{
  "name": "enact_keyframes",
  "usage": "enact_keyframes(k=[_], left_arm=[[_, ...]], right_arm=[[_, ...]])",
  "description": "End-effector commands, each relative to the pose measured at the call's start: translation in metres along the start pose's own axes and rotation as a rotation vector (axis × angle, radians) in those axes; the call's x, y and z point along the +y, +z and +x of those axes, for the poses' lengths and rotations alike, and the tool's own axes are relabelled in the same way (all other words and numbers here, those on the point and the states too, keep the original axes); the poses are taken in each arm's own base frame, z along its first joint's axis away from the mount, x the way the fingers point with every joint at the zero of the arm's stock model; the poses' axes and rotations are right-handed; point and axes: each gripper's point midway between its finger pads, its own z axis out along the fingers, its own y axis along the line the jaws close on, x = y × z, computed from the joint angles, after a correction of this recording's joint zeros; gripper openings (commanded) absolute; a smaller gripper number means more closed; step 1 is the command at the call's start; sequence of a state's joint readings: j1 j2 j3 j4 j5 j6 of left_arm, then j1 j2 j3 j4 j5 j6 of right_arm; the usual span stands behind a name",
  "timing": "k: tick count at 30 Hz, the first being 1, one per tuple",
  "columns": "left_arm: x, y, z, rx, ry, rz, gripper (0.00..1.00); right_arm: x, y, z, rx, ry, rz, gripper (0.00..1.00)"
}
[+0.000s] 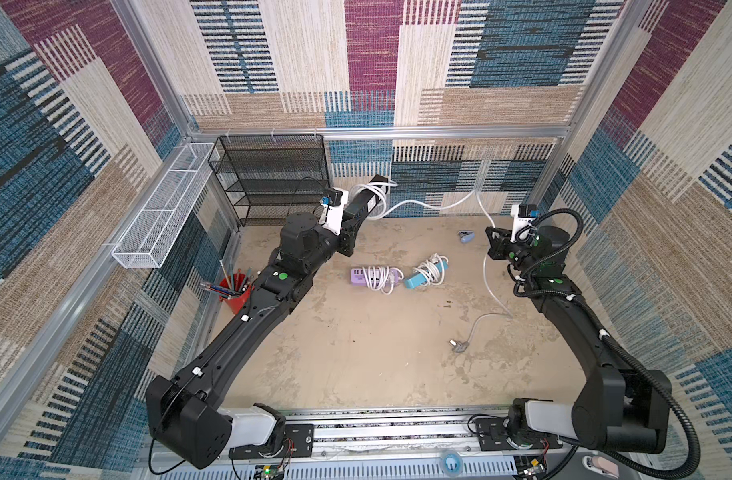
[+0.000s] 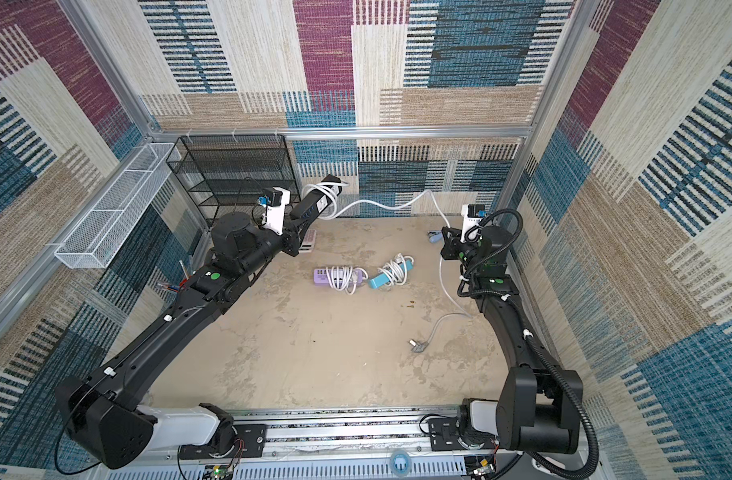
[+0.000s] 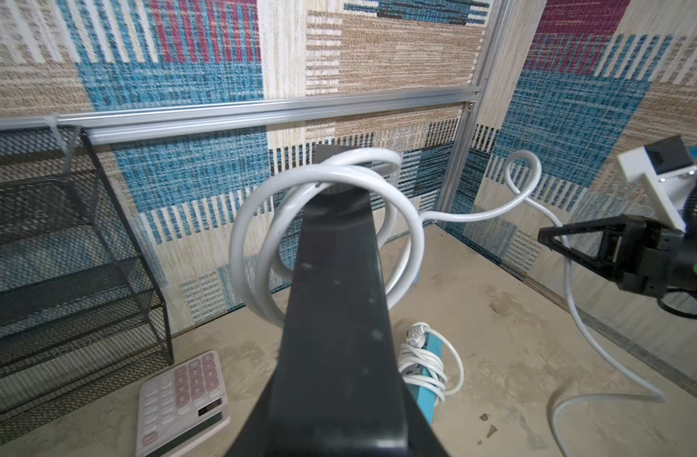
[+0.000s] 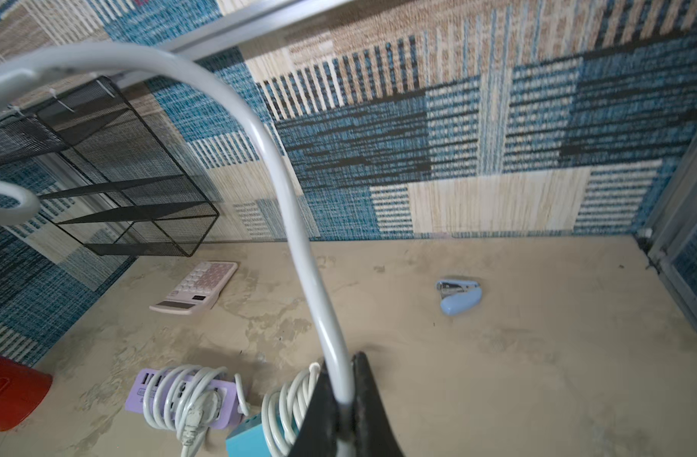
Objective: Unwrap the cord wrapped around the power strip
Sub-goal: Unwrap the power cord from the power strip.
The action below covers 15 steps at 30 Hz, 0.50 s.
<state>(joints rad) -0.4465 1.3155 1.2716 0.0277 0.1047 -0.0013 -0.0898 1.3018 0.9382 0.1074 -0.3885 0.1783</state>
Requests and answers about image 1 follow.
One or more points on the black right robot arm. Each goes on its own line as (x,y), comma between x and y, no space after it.
(623,406)

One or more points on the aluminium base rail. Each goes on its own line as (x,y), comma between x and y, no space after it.
(388,443)

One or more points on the white wire mesh basket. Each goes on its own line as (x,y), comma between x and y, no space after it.
(154,230)

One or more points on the black wire mesh shelf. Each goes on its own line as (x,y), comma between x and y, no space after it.
(267,177)

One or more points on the black power strip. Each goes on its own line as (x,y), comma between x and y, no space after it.
(368,200)

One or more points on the teal power strip with cord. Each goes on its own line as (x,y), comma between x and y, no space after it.
(431,272)

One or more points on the red pen cup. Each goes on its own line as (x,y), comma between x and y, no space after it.
(236,302)

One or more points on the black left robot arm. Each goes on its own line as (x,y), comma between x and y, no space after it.
(183,411)

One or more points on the purple power strip with cord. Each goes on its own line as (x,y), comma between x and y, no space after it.
(381,278)

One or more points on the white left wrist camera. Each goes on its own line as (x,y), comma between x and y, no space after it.
(333,202)

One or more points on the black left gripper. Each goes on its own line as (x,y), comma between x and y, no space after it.
(347,236)

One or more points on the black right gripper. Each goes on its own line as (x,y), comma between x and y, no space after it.
(498,245)

